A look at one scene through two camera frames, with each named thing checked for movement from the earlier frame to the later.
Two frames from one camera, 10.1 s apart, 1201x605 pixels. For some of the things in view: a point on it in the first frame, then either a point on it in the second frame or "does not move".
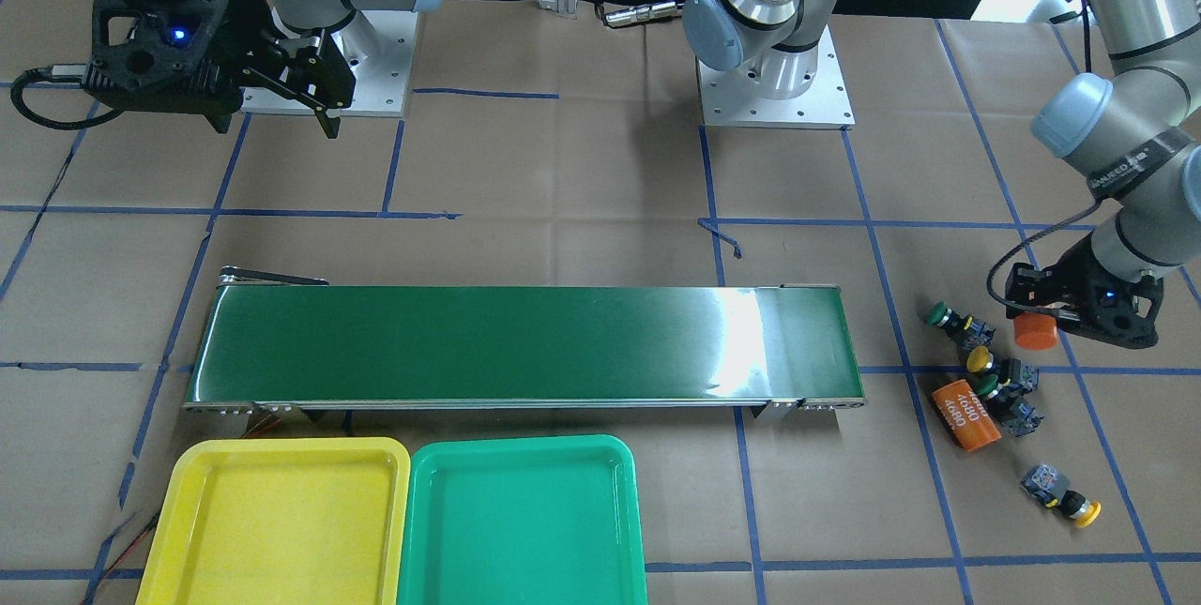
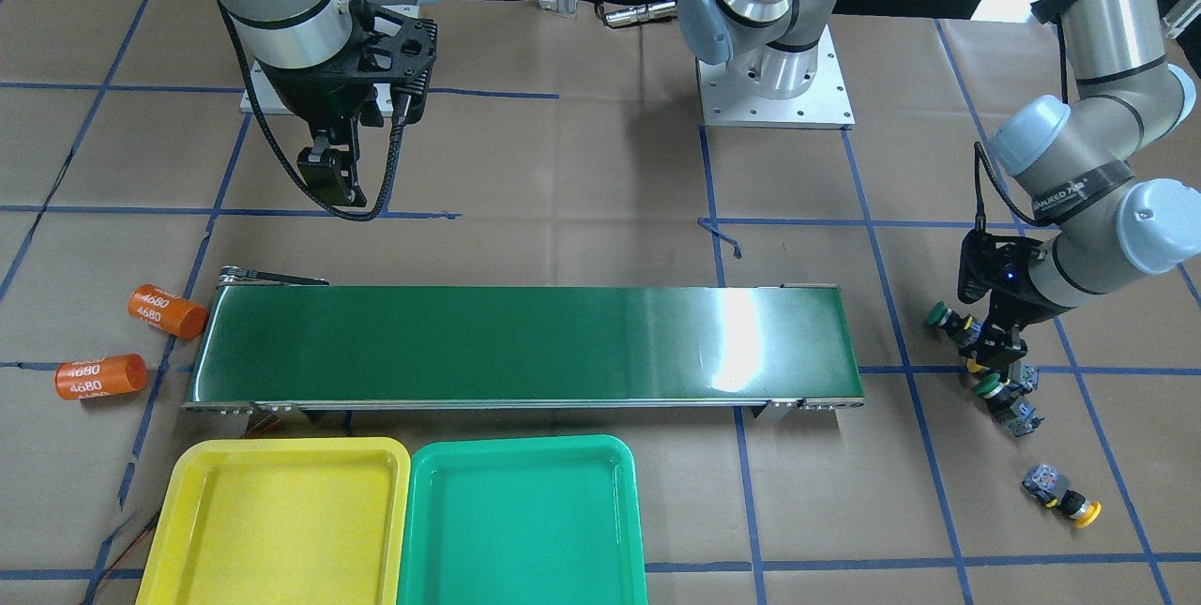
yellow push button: x=1053 y=488 does not move
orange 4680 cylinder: x=1035 y=331 -> x=99 y=376
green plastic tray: x=523 y=521 does not move
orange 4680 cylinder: x=967 y=415 -> x=157 y=306
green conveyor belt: x=276 y=345 does not move
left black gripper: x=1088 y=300 -> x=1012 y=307
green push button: x=976 y=332 does not move
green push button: x=1018 y=418 does not move
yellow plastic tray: x=300 y=521 does not move
